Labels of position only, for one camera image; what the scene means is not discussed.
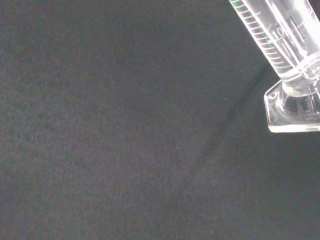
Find black bench cloth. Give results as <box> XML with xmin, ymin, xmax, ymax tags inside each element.
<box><xmin>0</xmin><ymin>0</ymin><xmax>320</xmax><ymax>240</ymax></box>

